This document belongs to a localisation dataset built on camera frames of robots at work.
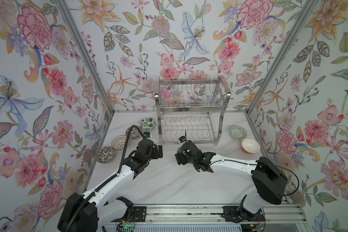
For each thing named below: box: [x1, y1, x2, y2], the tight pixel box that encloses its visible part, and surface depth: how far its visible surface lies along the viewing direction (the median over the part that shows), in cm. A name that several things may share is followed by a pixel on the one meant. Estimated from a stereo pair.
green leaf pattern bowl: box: [140, 117, 157, 131], surface depth 112 cm
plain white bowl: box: [241, 137, 261, 155], surface depth 100 cm
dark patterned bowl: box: [95, 146, 116, 164], surface depth 95 cm
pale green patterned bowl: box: [229, 125, 247, 140], surface depth 107 cm
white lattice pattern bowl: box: [111, 135, 128, 151], surface depth 102 cm
